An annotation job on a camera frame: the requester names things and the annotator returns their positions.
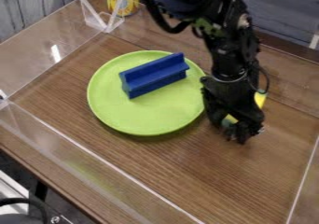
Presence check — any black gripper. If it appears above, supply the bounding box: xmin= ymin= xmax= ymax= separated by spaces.
xmin=200 ymin=72 xmax=268 ymax=146

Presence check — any yellow toy banana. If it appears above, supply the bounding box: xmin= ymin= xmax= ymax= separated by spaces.
xmin=222 ymin=92 xmax=268 ymax=127

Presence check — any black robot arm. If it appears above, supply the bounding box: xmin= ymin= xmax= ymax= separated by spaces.
xmin=143 ymin=0 xmax=269 ymax=144

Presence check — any green round plate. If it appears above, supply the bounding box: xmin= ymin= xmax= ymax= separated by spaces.
xmin=86 ymin=50 xmax=205 ymax=136

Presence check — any blue plastic block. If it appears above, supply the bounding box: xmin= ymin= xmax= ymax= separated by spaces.
xmin=119 ymin=52 xmax=190 ymax=99

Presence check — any clear acrylic tray wall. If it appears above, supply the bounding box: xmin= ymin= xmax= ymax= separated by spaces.
xmin=0 ymin=2 xmax=319 ymax=224

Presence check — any clear acrylic corner bracket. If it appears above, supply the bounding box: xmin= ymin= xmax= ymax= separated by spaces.
xmin=81 ymin=0 xmax=125 ymax=34

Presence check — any black cable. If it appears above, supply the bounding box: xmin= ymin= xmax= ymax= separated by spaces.
xmin=0 ymin=197 xmax=50 ymax=224

